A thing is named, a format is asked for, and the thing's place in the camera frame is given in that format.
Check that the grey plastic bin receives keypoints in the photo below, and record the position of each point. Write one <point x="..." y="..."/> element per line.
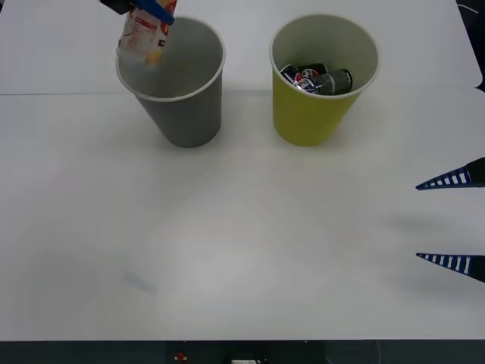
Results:
<point x="189" y="117"/>

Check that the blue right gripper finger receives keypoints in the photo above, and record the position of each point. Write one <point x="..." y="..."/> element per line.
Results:
<point x="454" y="262"/>
<point x="454" y="178"/>

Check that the red button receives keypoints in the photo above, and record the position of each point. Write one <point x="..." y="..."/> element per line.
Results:
<point x="180" y="356"/>

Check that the dark grey can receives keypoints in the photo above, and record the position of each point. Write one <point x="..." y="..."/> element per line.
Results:
<point x="335" y="81"/>

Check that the black can with blue-red print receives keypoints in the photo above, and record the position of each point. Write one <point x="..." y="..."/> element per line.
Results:
<point x="305" y="76"/>

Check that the yellow-green plastic bin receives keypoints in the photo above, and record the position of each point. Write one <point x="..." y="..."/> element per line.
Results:
<point x="303" y="117"/>

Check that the clear bottle with red cap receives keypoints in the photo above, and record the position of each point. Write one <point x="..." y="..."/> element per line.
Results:
<point x="142" y="38"/>

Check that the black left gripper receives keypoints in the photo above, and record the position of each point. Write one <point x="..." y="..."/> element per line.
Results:
<point x="115" y="4"/>

